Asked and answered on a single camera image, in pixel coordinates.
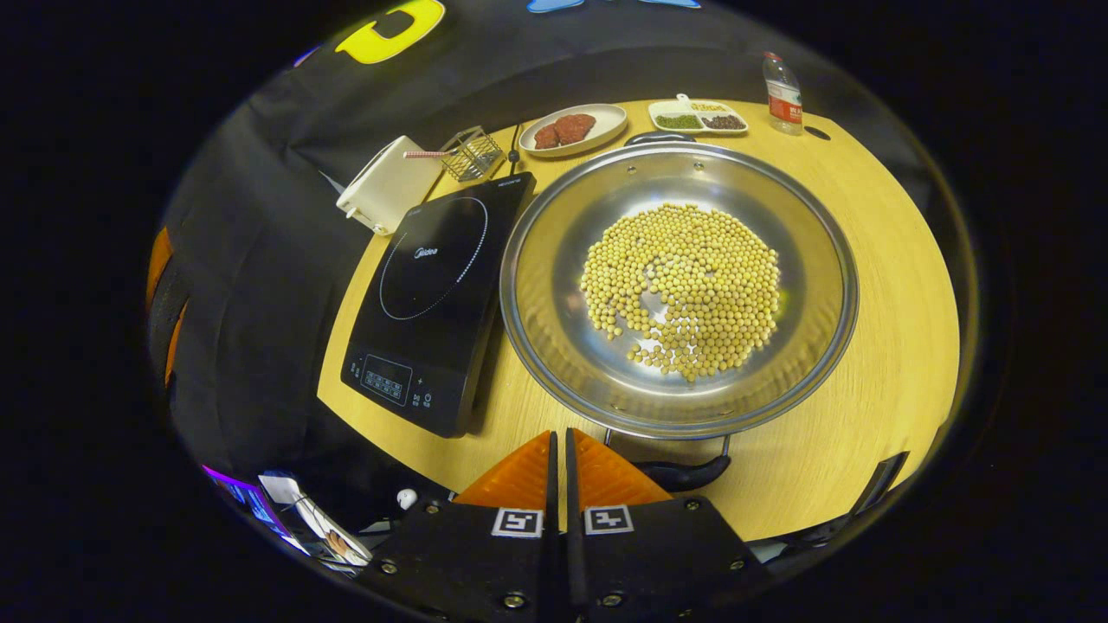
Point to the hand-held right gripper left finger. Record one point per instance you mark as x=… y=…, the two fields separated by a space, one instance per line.
x=550 y=554

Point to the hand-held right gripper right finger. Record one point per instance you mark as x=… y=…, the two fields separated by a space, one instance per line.
x=573 y=554

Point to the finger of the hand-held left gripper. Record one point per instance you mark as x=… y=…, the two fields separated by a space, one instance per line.
x=158 y=268

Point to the black induction cooktop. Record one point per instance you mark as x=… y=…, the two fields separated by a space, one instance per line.
x=433 y=311

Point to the stainless steel pot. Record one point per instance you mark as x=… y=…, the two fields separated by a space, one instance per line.
x=554 y=260

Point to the small white round object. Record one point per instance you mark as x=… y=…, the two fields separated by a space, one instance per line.
x=407 y=498

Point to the white toaster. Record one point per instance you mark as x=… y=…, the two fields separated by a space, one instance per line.
x=389 y=186

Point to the pile of soybeans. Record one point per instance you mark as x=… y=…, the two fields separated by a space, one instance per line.
x=684 y=285

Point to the red meat slice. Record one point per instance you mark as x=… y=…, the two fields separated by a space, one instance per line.
x=575 y=128
x=546 y=137

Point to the round white plate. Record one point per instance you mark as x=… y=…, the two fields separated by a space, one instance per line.
x=606 y=121

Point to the white divided dish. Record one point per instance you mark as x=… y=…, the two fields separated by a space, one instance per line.
x=666 y=110

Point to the small dark round disc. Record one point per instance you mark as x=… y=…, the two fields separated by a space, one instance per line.
x=817 y=133

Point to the clear plastic water bottle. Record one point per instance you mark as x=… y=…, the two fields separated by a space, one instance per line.
x=783 y=99

